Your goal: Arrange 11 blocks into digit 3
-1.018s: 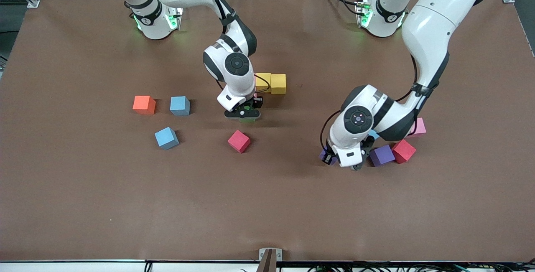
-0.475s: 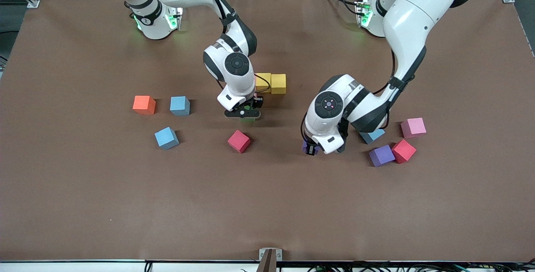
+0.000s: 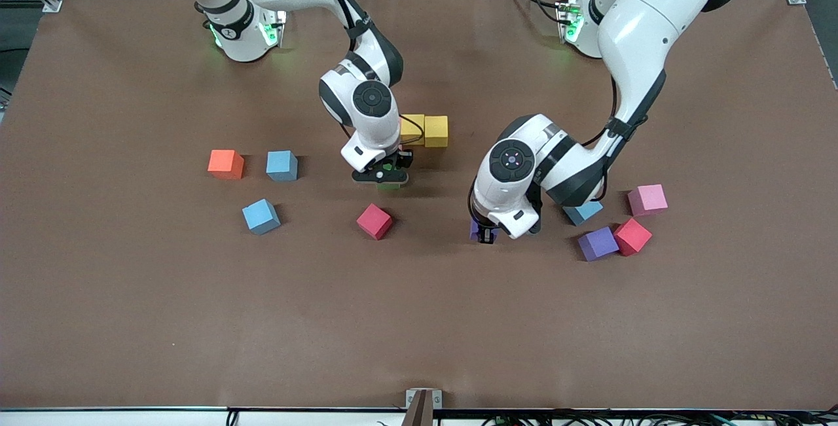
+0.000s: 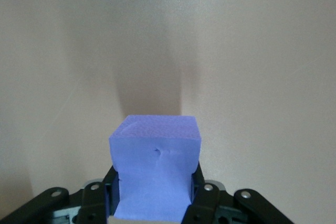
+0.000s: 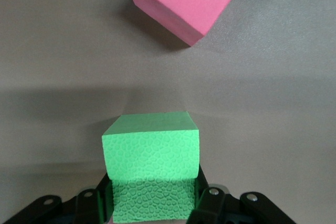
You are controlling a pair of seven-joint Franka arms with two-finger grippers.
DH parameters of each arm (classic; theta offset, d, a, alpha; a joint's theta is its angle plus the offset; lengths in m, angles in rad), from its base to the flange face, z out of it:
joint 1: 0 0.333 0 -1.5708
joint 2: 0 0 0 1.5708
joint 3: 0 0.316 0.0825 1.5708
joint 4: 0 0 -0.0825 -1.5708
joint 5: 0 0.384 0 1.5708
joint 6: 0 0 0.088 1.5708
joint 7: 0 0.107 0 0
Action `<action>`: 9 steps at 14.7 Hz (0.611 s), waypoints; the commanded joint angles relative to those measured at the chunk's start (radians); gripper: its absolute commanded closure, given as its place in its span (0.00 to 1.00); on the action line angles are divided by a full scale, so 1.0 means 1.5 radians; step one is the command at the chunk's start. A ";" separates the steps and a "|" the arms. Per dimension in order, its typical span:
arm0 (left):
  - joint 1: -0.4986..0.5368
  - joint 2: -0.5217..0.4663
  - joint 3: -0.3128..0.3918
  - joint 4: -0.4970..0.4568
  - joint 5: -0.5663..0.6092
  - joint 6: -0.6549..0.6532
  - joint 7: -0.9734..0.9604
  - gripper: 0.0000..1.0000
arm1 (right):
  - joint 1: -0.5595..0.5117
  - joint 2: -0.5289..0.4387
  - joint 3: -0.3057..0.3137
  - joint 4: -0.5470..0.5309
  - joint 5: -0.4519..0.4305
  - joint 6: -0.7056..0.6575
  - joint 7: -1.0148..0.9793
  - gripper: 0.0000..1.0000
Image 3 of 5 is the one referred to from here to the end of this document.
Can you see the yellow foam cube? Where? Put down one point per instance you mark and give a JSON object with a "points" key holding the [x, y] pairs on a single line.
{"points": [[437, 131], [414, 138]]}

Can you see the green foam cube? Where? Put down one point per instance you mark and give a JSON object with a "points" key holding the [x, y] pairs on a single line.
{"points": [[391, 186]]}

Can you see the red foam cube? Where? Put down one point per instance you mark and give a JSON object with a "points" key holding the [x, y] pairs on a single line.
{"points": [[374, 221], [632, 236]]}

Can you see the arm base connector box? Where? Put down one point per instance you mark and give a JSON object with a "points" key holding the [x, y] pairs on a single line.
{"points": [[569, 20], [275, 23]]}

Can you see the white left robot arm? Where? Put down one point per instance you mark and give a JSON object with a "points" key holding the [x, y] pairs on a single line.
{"points": [[641, 27]]}

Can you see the blue foam cube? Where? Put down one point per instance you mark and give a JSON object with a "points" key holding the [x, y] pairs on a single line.
{"points": [[260, 216], [281, 165], [586, 213]]}

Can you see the brown table mat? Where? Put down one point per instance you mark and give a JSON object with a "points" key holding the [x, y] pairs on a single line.
{"points": [[419, 321]]}

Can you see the pink foam cube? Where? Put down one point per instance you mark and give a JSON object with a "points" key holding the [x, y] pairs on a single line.
{"points": [[647, 199]]}

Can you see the orange foam cube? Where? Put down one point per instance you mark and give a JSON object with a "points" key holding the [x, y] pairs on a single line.
{"points": [[226, 164]]}

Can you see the metal table edge bracket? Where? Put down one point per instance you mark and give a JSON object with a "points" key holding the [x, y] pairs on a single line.
{"points": [[423, 406]]}

